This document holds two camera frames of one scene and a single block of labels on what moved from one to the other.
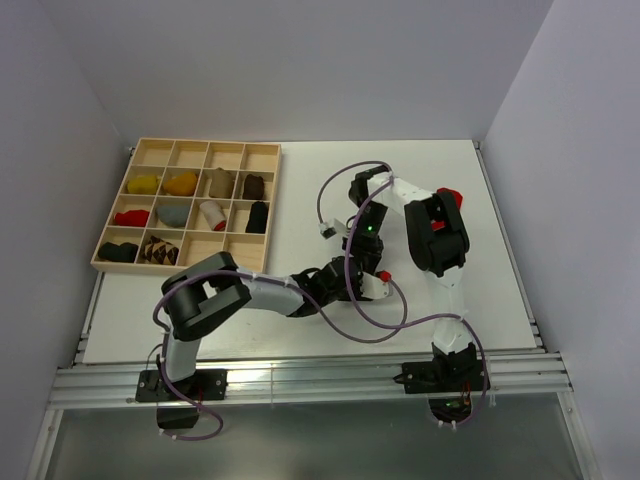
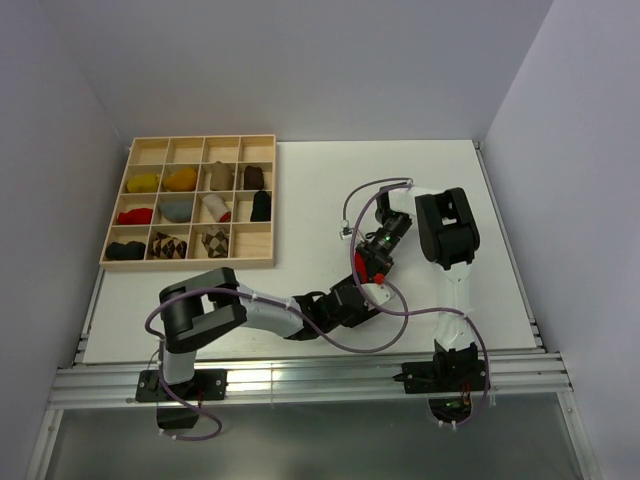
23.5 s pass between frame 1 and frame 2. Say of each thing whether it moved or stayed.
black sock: moved
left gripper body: moved
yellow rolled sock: stayed
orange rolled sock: stayed
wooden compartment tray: stayed
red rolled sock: stayed
